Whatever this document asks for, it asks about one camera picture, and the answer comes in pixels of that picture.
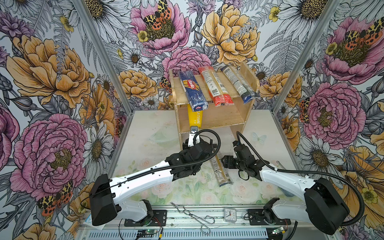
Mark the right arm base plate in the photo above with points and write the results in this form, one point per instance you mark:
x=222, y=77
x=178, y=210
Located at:
x=260, y=217

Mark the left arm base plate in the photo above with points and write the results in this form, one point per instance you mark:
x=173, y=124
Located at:
x=159, y=219

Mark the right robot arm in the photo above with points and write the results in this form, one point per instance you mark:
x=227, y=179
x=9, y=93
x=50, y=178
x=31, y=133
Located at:
x=320, y=204

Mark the red spaghetti bag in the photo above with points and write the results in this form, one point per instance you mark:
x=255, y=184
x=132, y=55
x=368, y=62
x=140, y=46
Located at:
x=216, y=88

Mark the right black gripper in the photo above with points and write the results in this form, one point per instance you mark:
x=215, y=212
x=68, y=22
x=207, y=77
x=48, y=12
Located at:
x=228, y=160

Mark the blue Barilla spaghetti box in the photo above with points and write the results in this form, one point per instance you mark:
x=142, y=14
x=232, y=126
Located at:
x=193, y=91

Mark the small white clock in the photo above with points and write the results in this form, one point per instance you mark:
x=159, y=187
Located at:
x=230, y=215

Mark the clear spaghetti bag blue end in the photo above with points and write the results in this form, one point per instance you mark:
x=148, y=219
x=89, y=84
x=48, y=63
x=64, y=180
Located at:
x=220, y=171

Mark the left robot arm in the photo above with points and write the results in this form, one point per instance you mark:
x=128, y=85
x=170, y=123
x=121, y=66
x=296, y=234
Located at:
x=109, y=198

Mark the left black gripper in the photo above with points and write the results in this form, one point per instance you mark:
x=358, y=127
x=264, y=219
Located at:
x=185, y=146

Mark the metal tongs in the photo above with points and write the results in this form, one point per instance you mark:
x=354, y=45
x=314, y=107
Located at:
x=204, y=222

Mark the yellow Pastatime spaghetti bag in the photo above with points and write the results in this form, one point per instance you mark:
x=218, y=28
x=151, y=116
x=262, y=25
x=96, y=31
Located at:
x=195, y=118

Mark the aluminium front rail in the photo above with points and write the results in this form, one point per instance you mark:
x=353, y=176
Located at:
x=182, y=227

